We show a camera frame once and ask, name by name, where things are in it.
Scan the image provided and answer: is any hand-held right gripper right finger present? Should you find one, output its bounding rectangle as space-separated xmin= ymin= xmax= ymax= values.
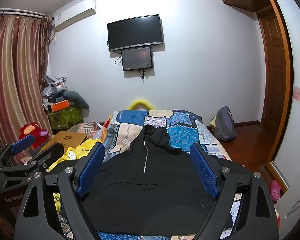
xmin=189 ymin=142 xmax=282 ymax=240

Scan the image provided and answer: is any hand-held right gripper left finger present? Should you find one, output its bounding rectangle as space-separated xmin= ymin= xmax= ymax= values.
xmin=14 ymin=142 xmax=106 ymax=240

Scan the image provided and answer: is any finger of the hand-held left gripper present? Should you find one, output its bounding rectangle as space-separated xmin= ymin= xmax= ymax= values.
xmin=0 ymin=142 xmax=65 ymax=180
xmin=0 ymin=134 xmax=36 ymax=167

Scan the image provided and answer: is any black zip hoodie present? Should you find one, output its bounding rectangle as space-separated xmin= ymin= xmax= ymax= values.
xmin=82 ymin=124 xmax=234 ymax=237

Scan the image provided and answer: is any pile of grey clothes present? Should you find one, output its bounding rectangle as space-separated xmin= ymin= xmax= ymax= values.
xmin=41 ymin=75 xmax=69 ymax=105

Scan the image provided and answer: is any red plush toy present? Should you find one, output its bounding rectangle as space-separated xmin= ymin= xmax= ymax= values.
xmin=19 ymin=122 xmax=49 ymax=150

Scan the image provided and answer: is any wooden lap desk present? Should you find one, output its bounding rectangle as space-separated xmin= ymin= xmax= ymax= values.
xmin=36 ymin=131 xmax=87 ymax=155

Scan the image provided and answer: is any yellow printed blanket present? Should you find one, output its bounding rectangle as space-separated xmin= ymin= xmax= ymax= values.
xmin=49 ymin=140 xmax=103 ymax=214

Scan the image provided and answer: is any green patterned cloth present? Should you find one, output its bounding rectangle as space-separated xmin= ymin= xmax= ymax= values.
xmin=47 ymin=107 xmax=84 ymax=130

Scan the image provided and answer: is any blue patchwork bedsheet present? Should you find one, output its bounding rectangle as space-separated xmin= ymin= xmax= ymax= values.
xmin=55 ymin=109 xmax=243 ymax=240

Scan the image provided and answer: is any striped cushion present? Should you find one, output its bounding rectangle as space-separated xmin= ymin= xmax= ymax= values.
xmin=70 ymin=121 xmax=105 ymax=139

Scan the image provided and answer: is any orange box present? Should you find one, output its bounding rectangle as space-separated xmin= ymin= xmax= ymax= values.
xmin=51 ymin=99 xmax=70 ymax=112

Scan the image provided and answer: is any grey purple backpack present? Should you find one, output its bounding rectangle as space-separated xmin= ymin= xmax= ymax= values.
xmin=214 ymin=106 xmax=237 ymax=142

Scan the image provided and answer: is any red striped curtain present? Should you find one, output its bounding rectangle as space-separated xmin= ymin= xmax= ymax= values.
xmin=0 ymin=12 xmax=53 ymax=155

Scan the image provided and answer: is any pink clog shoe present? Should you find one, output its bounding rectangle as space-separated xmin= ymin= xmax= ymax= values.
xmin=270 ymin=180 xmax=282 ymax=202

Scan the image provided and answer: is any yellow foam tube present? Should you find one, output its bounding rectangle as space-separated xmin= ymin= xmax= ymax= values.
xmin=128 ymin=99 xmax=154 ymax=111

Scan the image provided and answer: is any brown wooden headboard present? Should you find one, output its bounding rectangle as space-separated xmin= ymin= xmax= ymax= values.
xmin=258 ymin=15 xmax=282 ymax=140

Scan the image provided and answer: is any curtain rod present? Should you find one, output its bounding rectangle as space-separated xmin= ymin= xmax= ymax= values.
xmin=0 ymin=8 xmax=53 ymax=19

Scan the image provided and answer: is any white air conditioner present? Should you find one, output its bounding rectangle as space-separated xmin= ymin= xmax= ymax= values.
xmin=54 ymin=0 xmax=97 ymax=32

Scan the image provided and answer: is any small black wall monitor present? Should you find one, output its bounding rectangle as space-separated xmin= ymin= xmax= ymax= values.
xmin=121 ymin=46 xmax=153 ymax=72

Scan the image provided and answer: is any wooden door frame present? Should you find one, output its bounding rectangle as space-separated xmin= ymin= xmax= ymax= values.
xmin=262 ymin=0 xmax=295 ymax=164

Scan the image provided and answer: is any black wall television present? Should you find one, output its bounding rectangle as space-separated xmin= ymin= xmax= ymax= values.
xmin=107 ymin=14 xmax=164 ymax=52

